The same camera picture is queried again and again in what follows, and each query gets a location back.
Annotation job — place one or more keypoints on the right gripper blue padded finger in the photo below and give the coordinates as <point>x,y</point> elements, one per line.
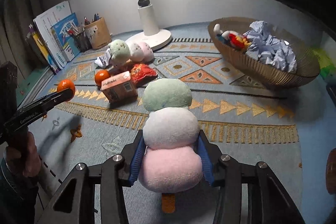
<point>268,200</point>
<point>74,201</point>

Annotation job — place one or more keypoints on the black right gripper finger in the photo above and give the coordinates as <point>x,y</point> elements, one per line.
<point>41,106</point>

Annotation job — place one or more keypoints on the orange tangerine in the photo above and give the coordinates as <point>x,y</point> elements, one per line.
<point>66,84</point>
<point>100,76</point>

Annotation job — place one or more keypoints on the tricolor dango plush skewer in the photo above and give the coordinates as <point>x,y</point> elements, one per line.
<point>170,164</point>

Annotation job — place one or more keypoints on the pink house shaped box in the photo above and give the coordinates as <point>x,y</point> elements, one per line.
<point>118,87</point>

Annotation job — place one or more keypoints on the small tricolor plush balls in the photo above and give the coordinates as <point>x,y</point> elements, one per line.
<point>120,52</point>

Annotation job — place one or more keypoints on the large paper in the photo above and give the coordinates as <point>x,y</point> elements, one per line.
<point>268,49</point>

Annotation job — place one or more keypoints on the white cat plush toy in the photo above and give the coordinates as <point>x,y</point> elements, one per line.
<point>231,38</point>

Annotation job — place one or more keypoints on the grid paper ball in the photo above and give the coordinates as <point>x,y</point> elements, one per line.
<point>103,60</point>

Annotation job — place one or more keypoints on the person's left hand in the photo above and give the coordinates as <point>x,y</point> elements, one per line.
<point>23,162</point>

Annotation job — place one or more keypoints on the green flat book stack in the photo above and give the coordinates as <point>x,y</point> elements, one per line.
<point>29,89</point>

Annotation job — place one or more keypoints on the patterned blue woven mat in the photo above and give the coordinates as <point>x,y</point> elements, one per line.
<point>196,89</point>

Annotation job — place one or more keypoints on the blue cover workbook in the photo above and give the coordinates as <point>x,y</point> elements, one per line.
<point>64,39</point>

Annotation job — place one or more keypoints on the yellow purple book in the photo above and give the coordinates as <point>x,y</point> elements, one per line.
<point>42,47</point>

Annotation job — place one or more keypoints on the black mesh pen cup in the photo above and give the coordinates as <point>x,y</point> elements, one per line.
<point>82,42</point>

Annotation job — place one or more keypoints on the dark wooden chair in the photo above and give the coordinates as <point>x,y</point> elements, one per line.
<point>331,172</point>

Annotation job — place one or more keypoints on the white paper workbook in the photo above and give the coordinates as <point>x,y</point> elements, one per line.
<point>44,23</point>

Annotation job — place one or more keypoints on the wooden pen holder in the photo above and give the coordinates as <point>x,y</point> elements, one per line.
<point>98,34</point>

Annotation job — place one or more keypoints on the red snack bag plush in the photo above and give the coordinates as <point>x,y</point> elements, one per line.
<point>142,74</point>

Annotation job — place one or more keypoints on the white desk lamp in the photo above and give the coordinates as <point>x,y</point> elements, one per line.
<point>155,37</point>

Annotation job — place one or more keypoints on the green tissue pack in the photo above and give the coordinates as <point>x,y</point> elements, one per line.
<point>327,67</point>

